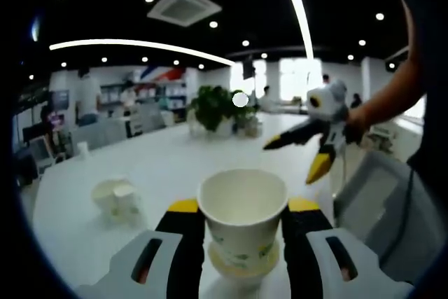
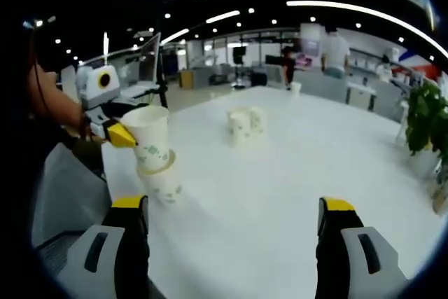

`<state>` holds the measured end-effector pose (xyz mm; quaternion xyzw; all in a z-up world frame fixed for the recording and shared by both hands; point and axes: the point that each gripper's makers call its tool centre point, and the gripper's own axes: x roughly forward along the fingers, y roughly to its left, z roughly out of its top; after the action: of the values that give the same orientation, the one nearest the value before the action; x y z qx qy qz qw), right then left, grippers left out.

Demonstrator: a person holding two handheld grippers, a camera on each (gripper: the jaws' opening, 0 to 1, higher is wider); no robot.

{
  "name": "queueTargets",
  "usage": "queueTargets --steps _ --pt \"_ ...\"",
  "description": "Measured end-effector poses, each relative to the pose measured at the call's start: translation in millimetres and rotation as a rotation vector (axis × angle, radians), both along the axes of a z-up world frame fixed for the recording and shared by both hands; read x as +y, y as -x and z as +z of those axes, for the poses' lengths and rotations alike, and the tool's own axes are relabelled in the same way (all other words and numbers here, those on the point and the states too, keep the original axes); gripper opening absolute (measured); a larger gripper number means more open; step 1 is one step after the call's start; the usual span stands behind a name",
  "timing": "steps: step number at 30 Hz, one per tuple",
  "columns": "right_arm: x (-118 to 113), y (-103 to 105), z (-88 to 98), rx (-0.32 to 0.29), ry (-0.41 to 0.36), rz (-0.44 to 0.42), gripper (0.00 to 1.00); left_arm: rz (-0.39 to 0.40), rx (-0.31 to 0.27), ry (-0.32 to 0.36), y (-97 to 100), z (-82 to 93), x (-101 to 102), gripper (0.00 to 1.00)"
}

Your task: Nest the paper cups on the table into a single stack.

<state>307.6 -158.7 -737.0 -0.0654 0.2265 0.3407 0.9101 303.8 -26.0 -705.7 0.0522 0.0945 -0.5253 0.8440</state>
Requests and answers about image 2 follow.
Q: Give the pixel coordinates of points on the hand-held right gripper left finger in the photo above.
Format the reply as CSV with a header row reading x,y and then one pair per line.
x,y
129,250

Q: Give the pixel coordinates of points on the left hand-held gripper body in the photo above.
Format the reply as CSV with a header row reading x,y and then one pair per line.
x,y
91,92

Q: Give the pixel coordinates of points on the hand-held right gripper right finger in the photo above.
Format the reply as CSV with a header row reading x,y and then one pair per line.
x,y
332,250

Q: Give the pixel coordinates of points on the single white paper cup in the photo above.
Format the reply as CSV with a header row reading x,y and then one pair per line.
x,y
164,187

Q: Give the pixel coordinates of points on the plain white paper cup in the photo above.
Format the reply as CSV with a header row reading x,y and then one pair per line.
x,y
295,89

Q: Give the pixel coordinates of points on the small white side desk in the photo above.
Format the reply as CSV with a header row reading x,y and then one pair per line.
x,y
140,89

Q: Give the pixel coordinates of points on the glass partition panel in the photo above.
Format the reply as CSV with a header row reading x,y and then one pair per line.
x,y
148,61

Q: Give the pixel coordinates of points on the brown cabinet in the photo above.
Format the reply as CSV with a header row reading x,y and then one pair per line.
x,y
187,79

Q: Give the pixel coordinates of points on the straight ceiling light strip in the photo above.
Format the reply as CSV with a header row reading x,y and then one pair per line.
x,y
223,16
174,36

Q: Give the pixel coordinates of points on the white table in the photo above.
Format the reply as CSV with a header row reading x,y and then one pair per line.
x,y
262,190

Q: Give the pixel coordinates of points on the black screen on stand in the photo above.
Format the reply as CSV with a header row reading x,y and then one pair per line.
x,y
239,54

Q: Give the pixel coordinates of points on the black desktop monitor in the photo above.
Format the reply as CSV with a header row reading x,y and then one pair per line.
x,y
274,60

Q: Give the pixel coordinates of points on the potted green plant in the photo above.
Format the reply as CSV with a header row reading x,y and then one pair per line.
x,y
425,120

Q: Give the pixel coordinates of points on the long grey counter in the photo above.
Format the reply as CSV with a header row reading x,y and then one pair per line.
x,y
325,85

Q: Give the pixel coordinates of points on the long curved ceiling light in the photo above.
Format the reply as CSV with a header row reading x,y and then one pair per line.
x,y
350,6

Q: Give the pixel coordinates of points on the red blue wall banner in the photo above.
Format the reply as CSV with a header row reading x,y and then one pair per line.
x,y
416,57

